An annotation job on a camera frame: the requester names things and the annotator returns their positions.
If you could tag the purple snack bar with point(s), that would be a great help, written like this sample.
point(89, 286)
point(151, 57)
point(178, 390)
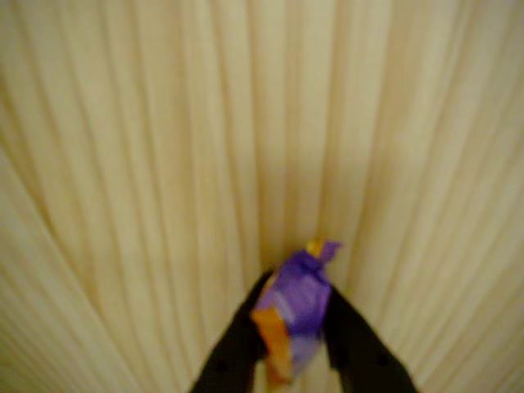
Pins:
point(299, 303)

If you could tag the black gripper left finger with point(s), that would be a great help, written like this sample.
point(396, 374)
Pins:
point(229, 360)

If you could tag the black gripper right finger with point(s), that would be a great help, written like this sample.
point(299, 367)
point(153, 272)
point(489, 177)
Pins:
point(360, 360)

